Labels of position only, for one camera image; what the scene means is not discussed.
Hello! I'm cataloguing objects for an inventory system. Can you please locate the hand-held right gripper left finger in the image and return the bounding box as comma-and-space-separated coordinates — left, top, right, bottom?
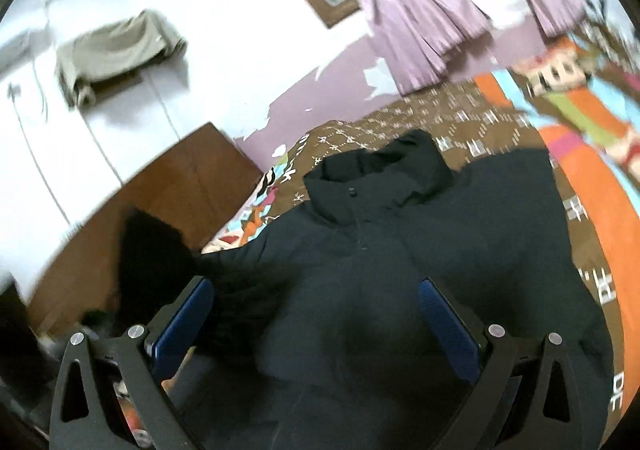
48, 276, 216, 450

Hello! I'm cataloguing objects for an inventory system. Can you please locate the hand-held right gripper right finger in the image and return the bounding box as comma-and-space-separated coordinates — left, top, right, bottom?
419, 277, 591, 450

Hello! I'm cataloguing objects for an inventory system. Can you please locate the black jacket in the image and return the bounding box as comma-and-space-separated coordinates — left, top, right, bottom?
165, 129, 616, 450

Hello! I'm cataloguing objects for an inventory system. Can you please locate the dark cloth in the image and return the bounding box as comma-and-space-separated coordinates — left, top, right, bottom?
117, 207, 203, 316

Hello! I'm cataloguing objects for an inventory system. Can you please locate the wooden headboard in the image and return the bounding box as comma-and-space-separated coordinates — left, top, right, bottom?
25, 122, 273, 336

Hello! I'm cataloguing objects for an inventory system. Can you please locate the brown printed blanket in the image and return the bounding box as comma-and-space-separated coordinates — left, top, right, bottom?
112, 25, 640, 450

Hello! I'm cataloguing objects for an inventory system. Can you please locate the olive cloth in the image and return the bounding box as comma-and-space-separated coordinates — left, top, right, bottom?
54, 9, 188, 108

